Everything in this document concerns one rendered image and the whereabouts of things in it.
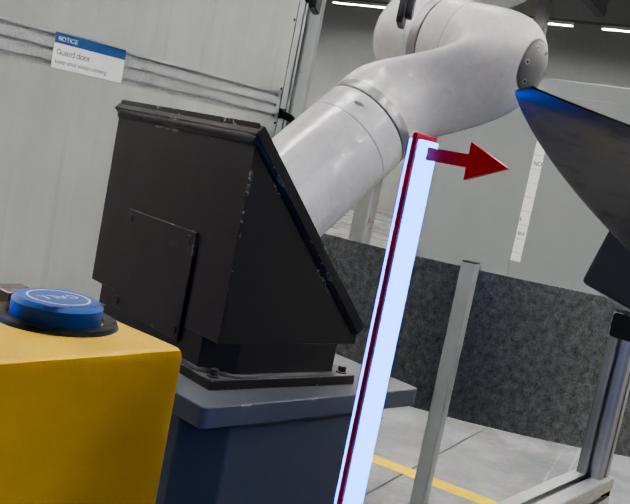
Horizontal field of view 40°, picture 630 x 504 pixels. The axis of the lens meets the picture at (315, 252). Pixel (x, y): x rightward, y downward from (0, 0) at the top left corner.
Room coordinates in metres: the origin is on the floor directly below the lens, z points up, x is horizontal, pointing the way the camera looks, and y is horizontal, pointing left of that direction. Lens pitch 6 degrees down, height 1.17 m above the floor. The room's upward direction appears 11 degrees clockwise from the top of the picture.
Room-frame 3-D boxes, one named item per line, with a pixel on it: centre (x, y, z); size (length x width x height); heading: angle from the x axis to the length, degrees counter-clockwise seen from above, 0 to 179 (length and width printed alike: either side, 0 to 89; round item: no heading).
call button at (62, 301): (0.38, 0.11, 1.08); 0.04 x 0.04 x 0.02
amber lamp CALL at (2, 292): (0.40, 0.13, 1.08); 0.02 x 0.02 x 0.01; 52
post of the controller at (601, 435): (0.99, -0.37, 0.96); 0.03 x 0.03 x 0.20; 52
